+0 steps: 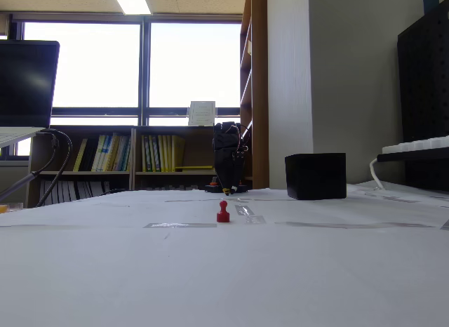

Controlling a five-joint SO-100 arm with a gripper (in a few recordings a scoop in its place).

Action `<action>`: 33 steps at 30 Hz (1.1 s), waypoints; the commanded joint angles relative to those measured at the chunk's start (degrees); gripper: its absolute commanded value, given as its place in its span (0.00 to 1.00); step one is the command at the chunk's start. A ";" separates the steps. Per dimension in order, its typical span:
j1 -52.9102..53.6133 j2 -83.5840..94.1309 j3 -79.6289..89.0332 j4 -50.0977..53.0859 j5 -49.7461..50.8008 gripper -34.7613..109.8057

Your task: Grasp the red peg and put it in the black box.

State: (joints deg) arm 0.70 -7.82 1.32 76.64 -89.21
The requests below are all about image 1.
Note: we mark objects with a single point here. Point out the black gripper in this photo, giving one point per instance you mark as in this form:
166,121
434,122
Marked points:
224,170

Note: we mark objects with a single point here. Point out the small red round object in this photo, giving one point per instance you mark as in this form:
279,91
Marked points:
222,216

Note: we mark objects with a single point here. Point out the black square bin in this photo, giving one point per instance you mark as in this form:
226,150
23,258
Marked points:
315,176

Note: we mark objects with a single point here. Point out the clear tape strip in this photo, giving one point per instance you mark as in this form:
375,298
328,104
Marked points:
179,225
244,210
255,220

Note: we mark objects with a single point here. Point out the yellow flat folder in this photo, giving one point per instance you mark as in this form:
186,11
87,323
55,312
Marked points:
194,167

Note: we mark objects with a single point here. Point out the white paper sign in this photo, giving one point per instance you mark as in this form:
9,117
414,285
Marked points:
201,113

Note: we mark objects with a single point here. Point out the tall wooden bookshelf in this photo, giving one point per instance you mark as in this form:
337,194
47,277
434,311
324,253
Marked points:
260,95

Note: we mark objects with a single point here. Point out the white paper table cover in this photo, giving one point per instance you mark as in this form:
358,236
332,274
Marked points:
224,278

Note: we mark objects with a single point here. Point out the low wooden bookshelf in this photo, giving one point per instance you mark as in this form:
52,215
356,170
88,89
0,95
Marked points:
134,148

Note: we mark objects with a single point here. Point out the yellow slanted book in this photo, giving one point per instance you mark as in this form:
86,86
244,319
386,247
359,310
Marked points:
80,155

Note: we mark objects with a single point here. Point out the white power strip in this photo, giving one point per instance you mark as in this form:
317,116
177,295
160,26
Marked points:
417,144

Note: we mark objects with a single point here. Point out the ceiling light panel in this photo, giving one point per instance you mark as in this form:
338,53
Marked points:
131,0

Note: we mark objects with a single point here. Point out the black pegboard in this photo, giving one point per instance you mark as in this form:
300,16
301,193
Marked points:
424,88

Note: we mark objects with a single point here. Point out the black laptop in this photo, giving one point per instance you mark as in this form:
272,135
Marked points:
24,85

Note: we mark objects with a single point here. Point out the dark window frame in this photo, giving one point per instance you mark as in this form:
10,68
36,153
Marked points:
145,78

